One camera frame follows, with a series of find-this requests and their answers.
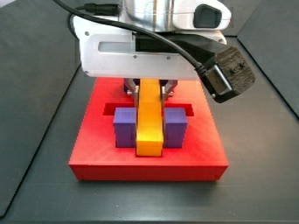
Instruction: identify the red slotted board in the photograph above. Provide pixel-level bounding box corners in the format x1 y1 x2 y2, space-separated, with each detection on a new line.
69 78 230 181

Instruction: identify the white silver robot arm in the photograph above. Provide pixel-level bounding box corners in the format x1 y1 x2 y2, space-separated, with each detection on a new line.
72 0 232 102

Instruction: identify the black camera cable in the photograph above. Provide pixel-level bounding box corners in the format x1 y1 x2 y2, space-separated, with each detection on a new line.
51 0 218 77

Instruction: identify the blue U-shaped block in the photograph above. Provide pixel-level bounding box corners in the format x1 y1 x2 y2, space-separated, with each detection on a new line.
124 78 168 92

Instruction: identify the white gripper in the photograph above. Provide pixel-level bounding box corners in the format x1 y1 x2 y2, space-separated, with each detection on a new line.
73 17 199 106

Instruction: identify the purple U-shaped block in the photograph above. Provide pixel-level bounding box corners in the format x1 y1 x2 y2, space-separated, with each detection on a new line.
113 108 188 148

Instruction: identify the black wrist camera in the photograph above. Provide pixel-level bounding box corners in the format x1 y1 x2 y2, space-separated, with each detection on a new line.
164 34 256 103

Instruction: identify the yellow long bar block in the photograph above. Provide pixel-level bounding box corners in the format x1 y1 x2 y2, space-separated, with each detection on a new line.
136 79 164 157

